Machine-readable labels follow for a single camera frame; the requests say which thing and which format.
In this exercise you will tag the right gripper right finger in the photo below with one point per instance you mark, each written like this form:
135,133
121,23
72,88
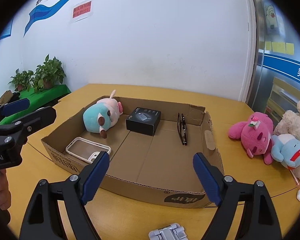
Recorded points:
259,219

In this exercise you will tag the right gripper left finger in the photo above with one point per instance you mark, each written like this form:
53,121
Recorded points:
42,218

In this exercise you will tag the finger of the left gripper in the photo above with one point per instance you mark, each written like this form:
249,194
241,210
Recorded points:
9,109
33,122

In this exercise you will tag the white phone case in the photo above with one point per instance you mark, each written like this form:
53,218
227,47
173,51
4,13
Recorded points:
86,150

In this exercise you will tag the pink pig plush toy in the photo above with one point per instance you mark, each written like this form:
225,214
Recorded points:
103,115

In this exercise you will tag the small black box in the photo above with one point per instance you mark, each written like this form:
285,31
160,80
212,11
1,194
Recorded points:
144,121

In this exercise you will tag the brown cardboard box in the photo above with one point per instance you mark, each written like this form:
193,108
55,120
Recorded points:
155,169

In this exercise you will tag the black eyeglasses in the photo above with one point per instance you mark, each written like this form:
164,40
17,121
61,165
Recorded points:
182,129

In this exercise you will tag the left hand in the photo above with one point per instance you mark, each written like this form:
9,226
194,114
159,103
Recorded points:
5,198

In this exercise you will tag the green cloth covered table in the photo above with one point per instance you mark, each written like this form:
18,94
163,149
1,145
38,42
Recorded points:
47,97

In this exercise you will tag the small potted green plant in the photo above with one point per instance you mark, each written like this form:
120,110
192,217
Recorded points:
22,80

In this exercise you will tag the large potted green plant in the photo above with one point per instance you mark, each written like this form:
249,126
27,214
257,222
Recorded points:
48,74

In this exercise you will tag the blue white plush toy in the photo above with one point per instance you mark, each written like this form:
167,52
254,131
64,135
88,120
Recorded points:
286,151

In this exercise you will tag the pink bear plush toy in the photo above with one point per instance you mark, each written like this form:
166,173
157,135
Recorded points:
255,135

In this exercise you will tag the beige plush toy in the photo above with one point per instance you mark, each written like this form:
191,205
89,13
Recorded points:
289,124

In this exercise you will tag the yellow sticky notes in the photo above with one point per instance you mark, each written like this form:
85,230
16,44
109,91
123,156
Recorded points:
280,47

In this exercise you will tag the blue framed wall poster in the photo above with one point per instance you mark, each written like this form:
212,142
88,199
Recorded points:
7,30

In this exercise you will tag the red notice wall sign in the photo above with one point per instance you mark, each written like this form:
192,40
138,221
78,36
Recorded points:
81,10

